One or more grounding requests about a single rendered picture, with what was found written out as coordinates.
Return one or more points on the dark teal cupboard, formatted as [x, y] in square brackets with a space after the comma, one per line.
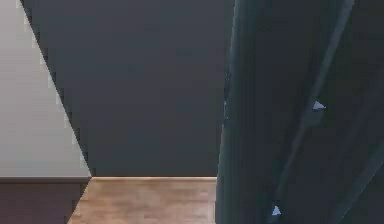
[266, 100]

